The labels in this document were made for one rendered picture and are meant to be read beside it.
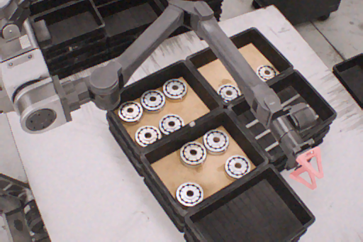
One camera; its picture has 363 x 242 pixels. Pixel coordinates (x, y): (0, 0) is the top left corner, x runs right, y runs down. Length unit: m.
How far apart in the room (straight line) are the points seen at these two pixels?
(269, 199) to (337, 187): 0.40
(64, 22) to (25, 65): 1.63
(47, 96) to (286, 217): 1.03
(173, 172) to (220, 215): 0.26
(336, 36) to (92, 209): 2.47
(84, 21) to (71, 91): 1.65
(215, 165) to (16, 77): 0.93
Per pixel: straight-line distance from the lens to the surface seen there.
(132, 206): 1.90
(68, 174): 2.00
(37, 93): 1.23
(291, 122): 1.23
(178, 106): 1.98
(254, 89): 1.23
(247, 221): 1.76
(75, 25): 2.84
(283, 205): 1.81
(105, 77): 1.22
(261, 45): 2.19
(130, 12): 3.03
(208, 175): 1.82
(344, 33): 3.75
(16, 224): 2.47
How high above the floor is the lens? 2.45
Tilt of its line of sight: 55 degrees down
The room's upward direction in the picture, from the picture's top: 3 degrees clockwise
